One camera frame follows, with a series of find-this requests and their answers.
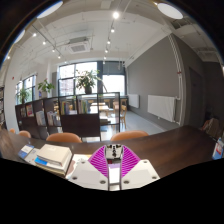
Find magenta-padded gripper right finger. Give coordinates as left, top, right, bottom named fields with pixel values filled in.
left=119, top=144, right=161, bottom=192

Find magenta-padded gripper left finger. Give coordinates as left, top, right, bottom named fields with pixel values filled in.
left=67, top=144, right=110, bottom=192

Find colourful illustrated booklet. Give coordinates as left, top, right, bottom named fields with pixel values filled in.
left=65, top=153, right=93, bottom=179

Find thick white book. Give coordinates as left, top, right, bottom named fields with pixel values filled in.
left=35, top=143, right=73, bottom=168

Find dark open shelf unit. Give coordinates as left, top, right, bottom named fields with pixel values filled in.
left=14, top=91, right=122, bottom=141

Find blue booklet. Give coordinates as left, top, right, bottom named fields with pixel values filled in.
left=17, top=143, right=35, bottom=160

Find blue table sign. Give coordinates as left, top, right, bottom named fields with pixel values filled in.
left=212, top=137, right=224, bottom=160

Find brown wooden chair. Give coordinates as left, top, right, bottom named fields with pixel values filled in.
left=200, top=117, right=223, bottom=138

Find large potted plant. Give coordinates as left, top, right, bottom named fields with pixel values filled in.
left=74, top=69, right=102, bottom=95

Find medium potted plant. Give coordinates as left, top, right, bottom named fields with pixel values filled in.
left=37, top=79, right=55, bottom=100

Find small potted plant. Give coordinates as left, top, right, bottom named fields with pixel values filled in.
left=17, top=88, right=31, bottom=104

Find ceiling air conditioner unit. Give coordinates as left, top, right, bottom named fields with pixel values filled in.
left=64, top=36, right=92, bottom=55

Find ceiling spot lights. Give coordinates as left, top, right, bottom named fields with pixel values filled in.
left=4, top=9, right=121, bottom=64

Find large round ceiling lamp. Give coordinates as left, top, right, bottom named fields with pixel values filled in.
left=157, top=2, right=184, bottom=20
left=36, top=0, right=64, bottom=19

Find large white wall radiator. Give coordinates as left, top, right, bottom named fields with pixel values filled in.
left=147, top=94, right=177, bottom=123

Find small white wall radiator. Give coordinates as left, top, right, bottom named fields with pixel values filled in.
left=127, top=93, right=140, bottom=109

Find wall bookshelf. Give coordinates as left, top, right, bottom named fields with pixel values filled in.
left=0, top=86, right=7, bottom=129

